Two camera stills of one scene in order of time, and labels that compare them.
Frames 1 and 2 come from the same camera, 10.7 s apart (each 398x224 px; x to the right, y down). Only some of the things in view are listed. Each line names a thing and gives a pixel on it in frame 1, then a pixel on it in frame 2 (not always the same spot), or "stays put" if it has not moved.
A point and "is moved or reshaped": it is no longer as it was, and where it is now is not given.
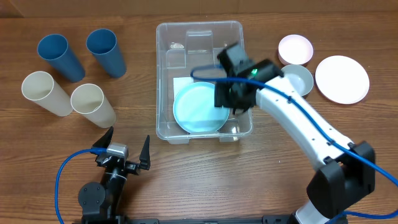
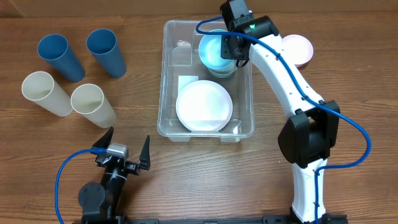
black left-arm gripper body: [132, 168] stays put
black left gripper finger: [145, 155] stays put
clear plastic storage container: [185, 106] stays put
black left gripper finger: [104, 140] stays put
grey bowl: [300, 78] is moved or reshaped
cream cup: [89, 100] stays put
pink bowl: [295, 49] stays put
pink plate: [342, 79] → [204, 105]
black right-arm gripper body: [226, 99] → [227, 53]
